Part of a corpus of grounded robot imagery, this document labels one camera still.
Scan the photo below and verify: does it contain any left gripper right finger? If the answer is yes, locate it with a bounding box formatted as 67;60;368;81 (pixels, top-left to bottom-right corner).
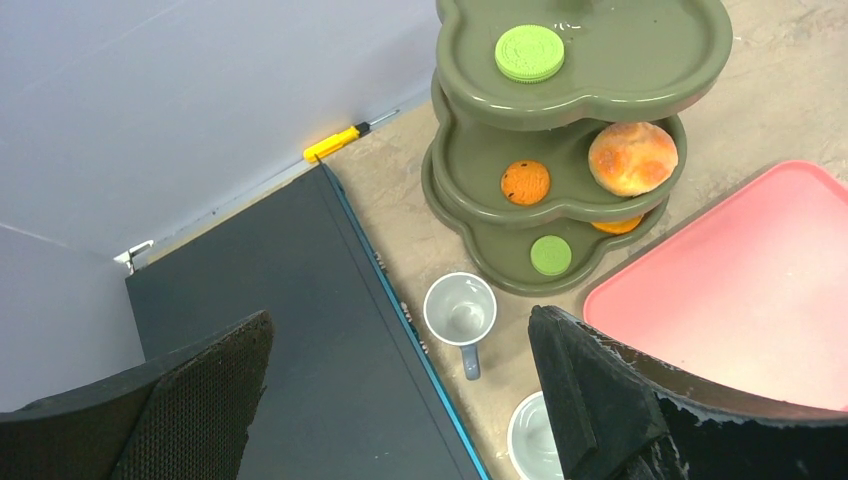
528;306;847;479

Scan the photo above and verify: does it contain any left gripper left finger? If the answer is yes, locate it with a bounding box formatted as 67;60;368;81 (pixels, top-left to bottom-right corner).
1;311;274;479

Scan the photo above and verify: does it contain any pink mug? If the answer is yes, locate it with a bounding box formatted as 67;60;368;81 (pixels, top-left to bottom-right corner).
506;391;565;480

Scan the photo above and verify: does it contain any green macaron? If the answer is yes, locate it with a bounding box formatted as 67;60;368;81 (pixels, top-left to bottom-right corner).
494;24;566;84
530;235;572;276

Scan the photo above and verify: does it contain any grey mug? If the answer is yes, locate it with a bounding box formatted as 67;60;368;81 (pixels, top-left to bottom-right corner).
423;272;498;381

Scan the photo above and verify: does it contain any pink serving tray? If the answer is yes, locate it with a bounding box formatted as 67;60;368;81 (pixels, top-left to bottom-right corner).
583;161;847;411

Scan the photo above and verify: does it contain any orange egg tart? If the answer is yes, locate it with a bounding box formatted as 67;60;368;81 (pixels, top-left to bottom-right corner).
590;215;644;235

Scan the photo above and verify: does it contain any chocolate chip cookie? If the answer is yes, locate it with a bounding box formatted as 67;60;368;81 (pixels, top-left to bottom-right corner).
500;160;551;206

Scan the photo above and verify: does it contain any round bread bun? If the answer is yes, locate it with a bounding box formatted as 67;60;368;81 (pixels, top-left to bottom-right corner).
588;122;679;197

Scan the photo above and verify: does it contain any green three-tier stand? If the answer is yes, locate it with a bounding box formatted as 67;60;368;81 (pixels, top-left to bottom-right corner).
422;1;732;296

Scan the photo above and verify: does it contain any dark blue flat box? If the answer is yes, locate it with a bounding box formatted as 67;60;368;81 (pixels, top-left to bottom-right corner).
126;166;488;479

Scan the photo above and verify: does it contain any yellow screwdriver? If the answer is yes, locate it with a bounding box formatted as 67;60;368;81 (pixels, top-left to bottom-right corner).
302;109;400;163

